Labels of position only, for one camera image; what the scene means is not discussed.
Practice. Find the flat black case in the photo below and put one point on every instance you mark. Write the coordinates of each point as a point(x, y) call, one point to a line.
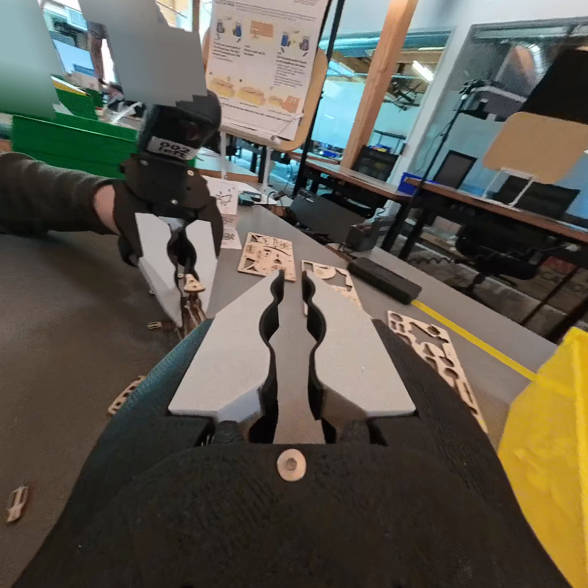
point(386, 280)

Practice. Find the person's left hand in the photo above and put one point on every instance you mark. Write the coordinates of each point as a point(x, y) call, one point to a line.
point(105, 209)

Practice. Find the long wooden desk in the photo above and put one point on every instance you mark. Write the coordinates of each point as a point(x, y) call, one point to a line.
point(528, 219)

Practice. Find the yellow tape line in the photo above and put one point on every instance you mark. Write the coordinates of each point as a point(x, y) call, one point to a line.
point(473, 340)

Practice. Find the black monitor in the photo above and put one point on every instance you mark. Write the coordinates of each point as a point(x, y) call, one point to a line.
point(454, 170)

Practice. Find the small wooden clip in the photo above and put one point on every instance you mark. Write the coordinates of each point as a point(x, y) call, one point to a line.
point(160, 325)

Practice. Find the small blue device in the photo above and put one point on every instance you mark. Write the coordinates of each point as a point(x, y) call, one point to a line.
point(250, 198)

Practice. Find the yellow plastic bin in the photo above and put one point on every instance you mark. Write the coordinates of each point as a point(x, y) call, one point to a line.
point(546, 459)

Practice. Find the wooden sheet with curved parts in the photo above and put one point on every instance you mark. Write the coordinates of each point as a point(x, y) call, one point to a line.
point(266, 257)

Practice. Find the black equipment case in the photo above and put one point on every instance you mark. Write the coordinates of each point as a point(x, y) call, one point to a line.
point(321, 216)

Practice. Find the wooden sheet with gear parts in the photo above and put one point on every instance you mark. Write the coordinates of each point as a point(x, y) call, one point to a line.
point(342, 287)

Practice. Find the black frame pole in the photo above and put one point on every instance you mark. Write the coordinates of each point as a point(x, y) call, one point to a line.
point(306, 160)

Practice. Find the wooden pillar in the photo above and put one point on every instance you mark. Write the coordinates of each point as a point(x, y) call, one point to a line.
point(376, 92)

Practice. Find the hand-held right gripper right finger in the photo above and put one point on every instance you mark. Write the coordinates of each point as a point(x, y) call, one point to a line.
point(363, 367)

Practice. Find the tan board on stand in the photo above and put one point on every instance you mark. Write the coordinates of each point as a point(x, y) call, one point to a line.
point(537, 142)

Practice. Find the small slotted wooden piece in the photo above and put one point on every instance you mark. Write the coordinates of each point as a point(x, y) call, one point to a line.
point(16, 504)

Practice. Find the curved toothed wooden piece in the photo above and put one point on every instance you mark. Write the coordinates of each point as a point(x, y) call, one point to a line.
point(126, 395)

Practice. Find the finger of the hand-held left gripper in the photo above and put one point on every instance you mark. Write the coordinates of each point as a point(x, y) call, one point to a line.
point(154, 257)
point(204, 252)

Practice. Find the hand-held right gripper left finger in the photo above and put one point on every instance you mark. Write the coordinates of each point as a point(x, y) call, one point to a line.
point(220, 367)

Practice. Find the black office chair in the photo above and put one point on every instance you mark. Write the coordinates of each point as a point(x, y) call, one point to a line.
point(500, 257)

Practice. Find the mostly empty wooden sheet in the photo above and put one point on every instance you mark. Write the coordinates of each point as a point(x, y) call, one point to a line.
point(441, 367)

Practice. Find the dark grey charger box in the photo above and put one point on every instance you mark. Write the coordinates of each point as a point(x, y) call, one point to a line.
point(367, 236)

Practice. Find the green stacked crates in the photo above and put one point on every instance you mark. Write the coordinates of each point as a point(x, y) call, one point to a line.
point(69, 142)

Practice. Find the instruction poster board stand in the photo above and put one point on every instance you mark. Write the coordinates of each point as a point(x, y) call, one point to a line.
point(262, 55)

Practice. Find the person's left forearm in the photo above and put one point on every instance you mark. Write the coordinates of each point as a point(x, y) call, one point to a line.
point(46, 193)

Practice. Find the black tripod stand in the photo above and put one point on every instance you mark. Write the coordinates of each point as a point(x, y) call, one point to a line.
point(475, 99)

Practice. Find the blue crate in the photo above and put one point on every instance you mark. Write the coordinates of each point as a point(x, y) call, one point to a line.
point(409, 181)

